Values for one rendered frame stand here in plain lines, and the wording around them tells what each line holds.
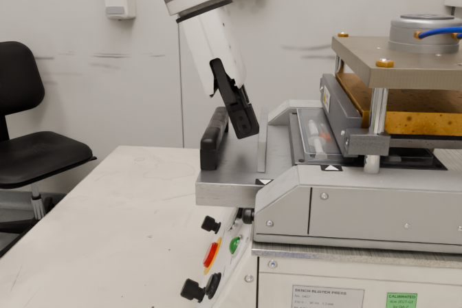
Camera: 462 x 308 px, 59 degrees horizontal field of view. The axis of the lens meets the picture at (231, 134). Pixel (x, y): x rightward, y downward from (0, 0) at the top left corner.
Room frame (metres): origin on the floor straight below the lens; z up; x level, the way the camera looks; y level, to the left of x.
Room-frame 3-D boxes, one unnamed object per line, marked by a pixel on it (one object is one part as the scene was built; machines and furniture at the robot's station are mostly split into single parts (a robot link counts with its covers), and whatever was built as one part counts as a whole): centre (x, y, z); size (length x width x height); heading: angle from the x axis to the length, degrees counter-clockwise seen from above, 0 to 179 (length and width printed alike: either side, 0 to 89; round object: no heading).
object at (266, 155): (0.52, -0.12, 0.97); 0.30 x 0.22 x 0.08; 84
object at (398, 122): (0.50, -0.23, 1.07); 0.22 x 0.17 x 0.10; 174
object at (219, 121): (0.53, 0.02, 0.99); 0.15 x 0.02 x 0.04; 174
